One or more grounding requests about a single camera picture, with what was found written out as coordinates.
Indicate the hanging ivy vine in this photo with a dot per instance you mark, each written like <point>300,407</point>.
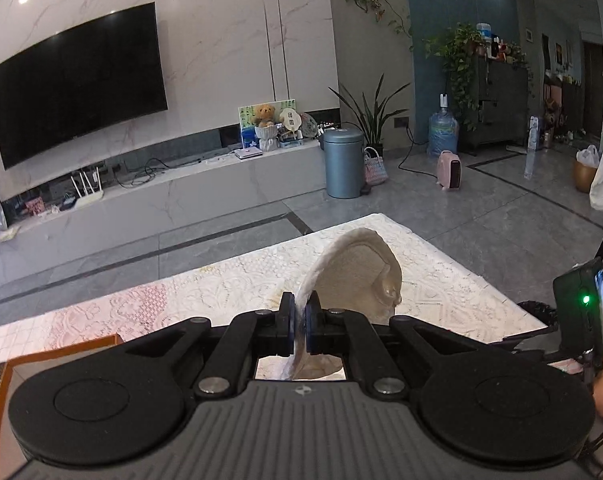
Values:
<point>385,12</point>

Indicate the pink space heater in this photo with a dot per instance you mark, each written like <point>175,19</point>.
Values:
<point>449,171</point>

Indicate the white marble tv console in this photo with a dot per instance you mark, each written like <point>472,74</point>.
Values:
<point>180,197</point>

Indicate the white lace tablecloth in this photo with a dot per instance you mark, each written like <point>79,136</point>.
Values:
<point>435,288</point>

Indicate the blue water jug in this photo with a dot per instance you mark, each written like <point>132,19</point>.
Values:
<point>443,130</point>

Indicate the blue grey trash bin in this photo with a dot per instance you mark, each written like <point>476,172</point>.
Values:
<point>344,162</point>

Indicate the teddy bear bouquet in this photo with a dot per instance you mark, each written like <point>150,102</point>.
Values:
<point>265,126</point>

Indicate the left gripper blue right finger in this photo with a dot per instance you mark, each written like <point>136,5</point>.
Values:
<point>361,346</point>

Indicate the dark cabinet with plants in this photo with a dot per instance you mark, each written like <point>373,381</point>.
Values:
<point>487,84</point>

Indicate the orange storage box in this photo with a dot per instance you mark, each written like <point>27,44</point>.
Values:
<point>16,371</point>

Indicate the potted snake plant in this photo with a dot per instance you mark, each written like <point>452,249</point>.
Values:
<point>371,116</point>

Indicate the golden basket with bag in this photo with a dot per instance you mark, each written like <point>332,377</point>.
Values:
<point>585,167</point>

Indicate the black wall television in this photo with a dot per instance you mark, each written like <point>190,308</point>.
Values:
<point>87,78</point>

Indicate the white wifi router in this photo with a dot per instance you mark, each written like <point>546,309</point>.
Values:
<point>88,186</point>

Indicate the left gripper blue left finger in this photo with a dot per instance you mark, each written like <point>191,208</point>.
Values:
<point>232,352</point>

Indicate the pastel woven basket bag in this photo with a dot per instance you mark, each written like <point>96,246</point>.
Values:
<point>375,172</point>

